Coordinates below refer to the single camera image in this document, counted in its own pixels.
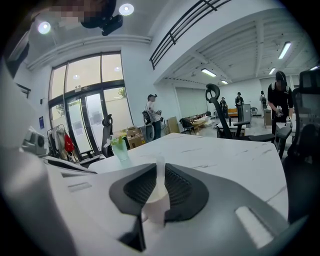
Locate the glass vase with white flowers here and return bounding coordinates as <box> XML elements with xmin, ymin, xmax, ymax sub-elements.
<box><xmin>109</xmin><ymin>135</ymin><xmax>130</xmax><ymax>162</ymax></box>

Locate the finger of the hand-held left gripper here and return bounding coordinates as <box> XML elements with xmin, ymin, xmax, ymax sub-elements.
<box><xmin>42</xmin><ymin>155</ymin><xmax>99</xmax><ymax>176</ymax></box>

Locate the low wooden table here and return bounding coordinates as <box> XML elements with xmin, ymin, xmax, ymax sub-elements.
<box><xmin>190</xmin><ymin>119</ymin><xmax>208</xmax><ymax>134</ymax></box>

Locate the round ceiling spotlight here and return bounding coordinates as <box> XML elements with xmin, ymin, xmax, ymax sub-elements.
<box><xmin>37</xmin><ymin>20</ymin><xmax>52</xmax><ymax>36</ymax></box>
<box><xmin>118</xmin><ymin>2</ymin><xmax>135</xmax><ymax>17</ymax></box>

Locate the black chair behind table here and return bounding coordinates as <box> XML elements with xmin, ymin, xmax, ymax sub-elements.
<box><xmin>204</xmin><ymin>83</ymin><xmax>276</xmax><ymax>144</ymax></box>

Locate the black padded office chair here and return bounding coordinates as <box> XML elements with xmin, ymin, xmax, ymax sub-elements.
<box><xmin>100</xmin><ymin>114</ymin><xmax>115</xmax><ymax>159</ymax></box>

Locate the person's head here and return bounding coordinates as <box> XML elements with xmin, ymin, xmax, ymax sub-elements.
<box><xmin>49</xmin><ymin>0</ymin><xmax>118</xmax><ymax>30</ymax></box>

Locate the wooden board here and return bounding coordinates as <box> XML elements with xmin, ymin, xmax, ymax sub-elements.
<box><xmin>165</xmin><ymin>116</ymin><xmax>181</xmax><ymax>135</ymax></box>

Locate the black metal railing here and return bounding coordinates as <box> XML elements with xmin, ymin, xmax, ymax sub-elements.
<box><xmin>149</xmin><ymin>0</ymin><xmax>232</xmax><ymax>71</ymax></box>

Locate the black mesh office chair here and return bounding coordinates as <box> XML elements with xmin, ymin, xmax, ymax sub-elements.
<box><xmin>281</xmin><ymin>70</ymin><xmax>320</xmax><ymax>226</ymax></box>

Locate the small black chair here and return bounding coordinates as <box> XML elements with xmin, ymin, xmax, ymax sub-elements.
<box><xmin>178</xmin><ymin>117</ymin><xmax>196</xmax><ymax>136</ymax></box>

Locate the white marble table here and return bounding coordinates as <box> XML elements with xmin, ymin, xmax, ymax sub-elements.
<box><xmin>88</xmin><ymin>132</ymin><xmax>289</xmax><ymax>219</ymax></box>

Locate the red bag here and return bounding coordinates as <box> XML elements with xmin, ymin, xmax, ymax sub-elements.
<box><xmin>64</xmin><ymin>134</ymin><xmax>76</xmax><ymax>153</ymax></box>

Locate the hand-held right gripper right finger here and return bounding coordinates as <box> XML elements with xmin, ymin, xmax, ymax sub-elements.
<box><xmin>139</xmin><ymin>163</ymin><xmax>291</xmax><ymax>256</ymax></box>

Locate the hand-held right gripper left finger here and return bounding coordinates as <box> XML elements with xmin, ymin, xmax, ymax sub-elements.
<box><xmin>47</xmin><ymin>162</ymin><xmax>158</xmax><ymax>256</ymax></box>

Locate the person's white shirt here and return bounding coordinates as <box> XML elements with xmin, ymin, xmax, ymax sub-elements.
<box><xmin>0</xmin><ymin>56</ymin><xmax>50</xmax><ymax>251</ymax></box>

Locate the black head-mounted camera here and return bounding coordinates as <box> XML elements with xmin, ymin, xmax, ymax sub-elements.
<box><xmin>100</xmin><ymin>14</ymin><xmax>124</xmax><ymax>37</ymax></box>

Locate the coat rack with clothes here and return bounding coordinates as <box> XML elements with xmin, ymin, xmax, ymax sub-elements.
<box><xmin>46</xmin><ymin>123</ymin><xmax>76</xmax><ymax>161</ymax></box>

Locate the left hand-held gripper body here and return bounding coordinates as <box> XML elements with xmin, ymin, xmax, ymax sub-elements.
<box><xmin>21</xmin><ymin>129</ymin><xmax>49</xmax><ymax>157</ymax></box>

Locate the black framed grey panel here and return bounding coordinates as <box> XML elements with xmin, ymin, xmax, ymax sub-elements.
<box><xmin>238</xmin><ymin>103</ymin><xmax>252</xmax><ymax>129</ymax></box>

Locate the grey floor appliance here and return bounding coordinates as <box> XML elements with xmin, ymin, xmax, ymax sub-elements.
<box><xmin>141</xmin><ymin>124</ymin><xmax>156</xmax><ymax>141</ymax></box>

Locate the translucent plastic cup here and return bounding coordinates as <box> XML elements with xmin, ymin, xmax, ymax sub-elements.
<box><xmin>141</xmin><ymin>186</ymin><xmax>172</xmax><ymax>227</ymax></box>

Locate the white desk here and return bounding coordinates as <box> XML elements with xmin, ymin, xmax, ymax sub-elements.
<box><xmin>216</xmin><ymin>121</ymin><xmax>254</xmax><ymax>138</ymax></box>

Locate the black framed glass door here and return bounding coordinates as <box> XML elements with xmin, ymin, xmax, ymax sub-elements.
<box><xmin>48</xmin><ymin>51</ymin><xmax>132</xmax><ymax>161</ymax></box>

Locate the cardboard box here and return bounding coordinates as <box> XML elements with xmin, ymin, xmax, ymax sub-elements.
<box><xmin>125</xmin><ymin>126</ymin><xmax>146</xmax><ymax>151</ymax></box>

